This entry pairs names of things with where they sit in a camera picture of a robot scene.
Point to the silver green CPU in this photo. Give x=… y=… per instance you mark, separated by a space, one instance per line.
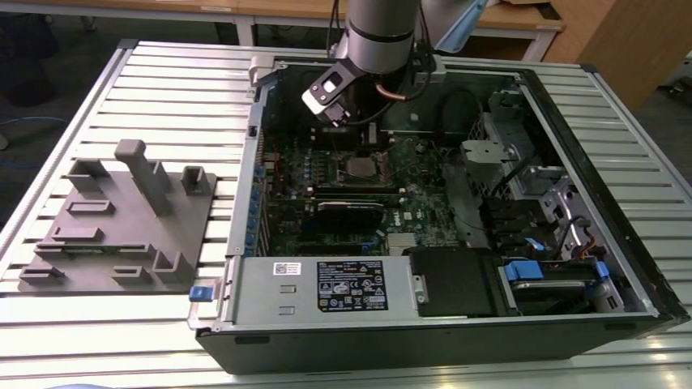
x=359 y=165

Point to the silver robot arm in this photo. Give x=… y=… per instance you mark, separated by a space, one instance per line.
x=379 y=24

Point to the CPU socket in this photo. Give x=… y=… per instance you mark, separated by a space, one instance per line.
x=341 y=178

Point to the black RAM slot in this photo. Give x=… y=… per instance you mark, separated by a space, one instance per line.
x=357 y=187
x=357 y=196

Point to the black expansion slot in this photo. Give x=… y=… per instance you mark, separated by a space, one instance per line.
x=330 y=248

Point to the copper coloured tube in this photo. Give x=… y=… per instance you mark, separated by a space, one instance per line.
x=393 y=96

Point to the metal drive cage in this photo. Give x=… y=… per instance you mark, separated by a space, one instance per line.
x=487 y=152

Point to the pale blue teach pendant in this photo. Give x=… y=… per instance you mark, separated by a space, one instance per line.
x=459 y=24

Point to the black graphics card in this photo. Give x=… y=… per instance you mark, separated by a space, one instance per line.
x=351 y=215

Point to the green motherboard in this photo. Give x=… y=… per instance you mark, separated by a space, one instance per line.
x=427 y=219

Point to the grey flat strip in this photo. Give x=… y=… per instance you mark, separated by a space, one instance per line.
x=466 y=215

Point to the silver chipset heatsink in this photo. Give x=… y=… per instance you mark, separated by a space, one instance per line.
x=402 y=240

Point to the wooden desk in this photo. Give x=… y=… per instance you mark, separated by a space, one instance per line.
x=162 y=10
x=535 y=22

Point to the disk with blue carrier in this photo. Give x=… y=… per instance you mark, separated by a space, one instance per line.
x=522 y=269

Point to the grey power supply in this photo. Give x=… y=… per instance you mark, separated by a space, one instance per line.
x=259 y=291

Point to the wooden cabinet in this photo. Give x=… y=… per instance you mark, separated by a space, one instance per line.
x=638 y=48

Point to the blue case latch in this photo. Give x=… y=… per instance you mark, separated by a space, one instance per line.
x=202 y=293

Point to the grey parts rack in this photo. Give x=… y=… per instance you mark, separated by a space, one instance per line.
x=109 y=243

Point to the black PC case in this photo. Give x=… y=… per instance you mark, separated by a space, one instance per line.
x=379 y=348

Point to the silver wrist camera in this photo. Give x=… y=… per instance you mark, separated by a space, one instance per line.
x=319 y=95

